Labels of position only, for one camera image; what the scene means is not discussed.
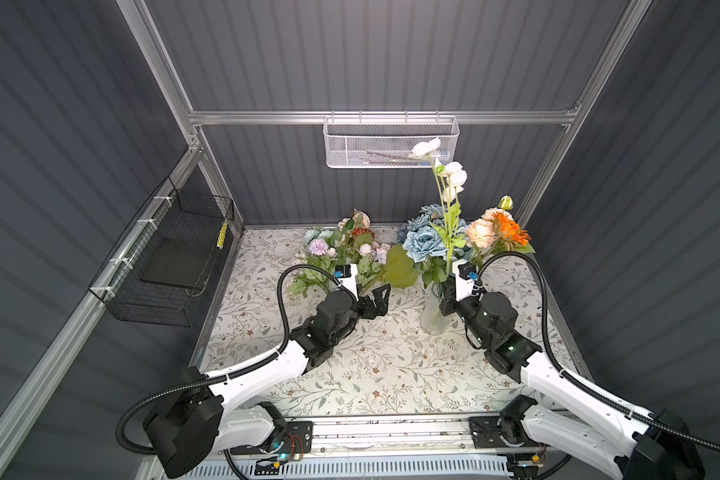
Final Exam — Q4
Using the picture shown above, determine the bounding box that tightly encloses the clear ribbed glass vase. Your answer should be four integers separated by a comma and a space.
419, 283, 449, 336

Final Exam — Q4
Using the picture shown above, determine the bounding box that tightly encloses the blue rose bouquet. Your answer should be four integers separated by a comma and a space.
397, 204, 449, 288

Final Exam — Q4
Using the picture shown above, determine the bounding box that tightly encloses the peach rose stem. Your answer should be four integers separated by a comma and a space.
466, 195, 515, 265

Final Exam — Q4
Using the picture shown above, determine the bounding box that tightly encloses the orange gerbera flower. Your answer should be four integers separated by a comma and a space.
492, 211, 535, 254

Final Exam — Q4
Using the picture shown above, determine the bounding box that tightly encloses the white ranunculus stem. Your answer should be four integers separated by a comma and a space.
410, 137, 468, 280

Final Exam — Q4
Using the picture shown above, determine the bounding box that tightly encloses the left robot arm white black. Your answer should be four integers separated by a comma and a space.
143, 284, 391, 479

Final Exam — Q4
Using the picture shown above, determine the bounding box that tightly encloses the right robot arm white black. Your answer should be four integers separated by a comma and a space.
443, 272, 706, 479

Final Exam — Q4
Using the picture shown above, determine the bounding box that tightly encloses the mixed pastel flower bunch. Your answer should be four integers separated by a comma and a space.
293, 210, 391, 295

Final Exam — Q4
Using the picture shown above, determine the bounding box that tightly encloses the marker pen in basket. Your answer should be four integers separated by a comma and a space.
365, 151, 441, 164

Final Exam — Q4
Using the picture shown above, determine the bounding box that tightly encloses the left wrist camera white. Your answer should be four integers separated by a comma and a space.
334, 264, 359, 300

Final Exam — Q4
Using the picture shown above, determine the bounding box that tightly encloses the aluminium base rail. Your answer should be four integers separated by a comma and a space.
149, 413, 655, 480

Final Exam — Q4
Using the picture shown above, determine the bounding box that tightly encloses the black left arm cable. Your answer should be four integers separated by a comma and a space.
115, 263, 352, 456

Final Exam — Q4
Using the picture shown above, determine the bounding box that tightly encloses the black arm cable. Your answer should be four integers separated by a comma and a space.
115, 263, 352, 456
476, 250, 720, 462

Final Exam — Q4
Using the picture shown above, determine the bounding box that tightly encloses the white wire mesh basket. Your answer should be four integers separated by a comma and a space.
322, 114, 460, 169

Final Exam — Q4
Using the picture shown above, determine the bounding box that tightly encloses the black wire basket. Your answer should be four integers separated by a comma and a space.
89, 182, 235, 328

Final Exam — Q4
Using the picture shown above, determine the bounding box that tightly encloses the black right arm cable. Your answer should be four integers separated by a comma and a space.
476, 250, 720, 462

